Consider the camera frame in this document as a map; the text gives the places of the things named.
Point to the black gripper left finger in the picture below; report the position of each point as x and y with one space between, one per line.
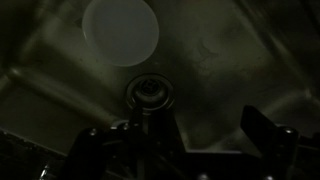
146 133

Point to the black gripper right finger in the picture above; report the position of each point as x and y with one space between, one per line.
260 130

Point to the white bowl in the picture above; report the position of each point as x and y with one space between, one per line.
120 31

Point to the metal sink drain strainer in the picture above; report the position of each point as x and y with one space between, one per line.
150 91

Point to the stainless steel sink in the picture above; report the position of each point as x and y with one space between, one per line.
233 66

